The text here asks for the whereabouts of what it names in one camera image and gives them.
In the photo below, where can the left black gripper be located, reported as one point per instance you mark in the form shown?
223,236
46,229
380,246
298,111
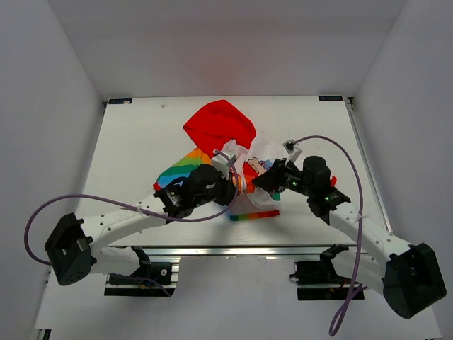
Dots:
228,190

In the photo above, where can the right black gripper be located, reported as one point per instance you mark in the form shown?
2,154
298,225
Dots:
272,180

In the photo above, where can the red white rainbow kids jacket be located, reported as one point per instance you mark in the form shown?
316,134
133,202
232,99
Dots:
220,125

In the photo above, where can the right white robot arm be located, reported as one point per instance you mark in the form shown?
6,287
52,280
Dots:
408,276

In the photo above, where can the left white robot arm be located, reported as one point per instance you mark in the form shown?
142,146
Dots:
79,247

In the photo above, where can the right blue corner label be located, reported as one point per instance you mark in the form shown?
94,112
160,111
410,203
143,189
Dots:
330,98

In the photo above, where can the blue corner label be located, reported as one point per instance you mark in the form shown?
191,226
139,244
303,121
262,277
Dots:
119,101
330,98

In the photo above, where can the left blue corner label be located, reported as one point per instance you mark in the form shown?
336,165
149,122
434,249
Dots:
119,101

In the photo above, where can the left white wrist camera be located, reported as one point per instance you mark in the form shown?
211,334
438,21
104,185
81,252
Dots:
223,160

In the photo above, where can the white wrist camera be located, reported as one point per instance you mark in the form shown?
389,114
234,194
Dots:
223,160
293,151

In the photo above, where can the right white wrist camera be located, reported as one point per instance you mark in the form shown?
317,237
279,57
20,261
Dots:
293,151

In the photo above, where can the aluminium table front rail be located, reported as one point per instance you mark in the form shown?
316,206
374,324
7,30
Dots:
235,251

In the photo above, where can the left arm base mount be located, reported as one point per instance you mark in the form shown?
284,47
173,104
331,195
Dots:
152,279

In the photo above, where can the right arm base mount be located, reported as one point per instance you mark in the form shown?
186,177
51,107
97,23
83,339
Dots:
317,280

